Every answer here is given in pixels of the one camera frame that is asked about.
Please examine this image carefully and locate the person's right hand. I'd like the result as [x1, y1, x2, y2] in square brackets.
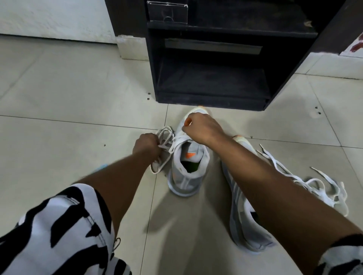
[181, 113, 227, 147]

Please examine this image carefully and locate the person's left hand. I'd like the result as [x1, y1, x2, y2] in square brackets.
[132, 133, 163, 161]

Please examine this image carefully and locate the grey sneaker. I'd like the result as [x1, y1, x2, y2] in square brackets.
[221, 135, 276, 253]
[167, 106, 210, 198]

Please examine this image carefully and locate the clear plastic box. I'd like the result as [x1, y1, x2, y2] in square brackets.
[146, 0, 189, 24]

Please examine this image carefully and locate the person's left forearm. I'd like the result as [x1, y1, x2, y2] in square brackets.
[73, 151, 155, 238]

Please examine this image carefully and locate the person's right forearm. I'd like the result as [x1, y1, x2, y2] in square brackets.
[211, 136, 362, 275]

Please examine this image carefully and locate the black open shelf box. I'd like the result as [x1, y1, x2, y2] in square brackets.
[146, 0, 346, 111]

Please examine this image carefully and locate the zebra striped garment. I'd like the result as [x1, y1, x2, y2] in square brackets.
[0, 183, 363, 275]

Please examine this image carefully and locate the dark brown wooden cabinet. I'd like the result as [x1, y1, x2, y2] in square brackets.
[104, 0, 363, 56]

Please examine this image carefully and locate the white floral patterned sheet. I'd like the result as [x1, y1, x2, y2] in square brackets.
[340, 32, 363, 59]

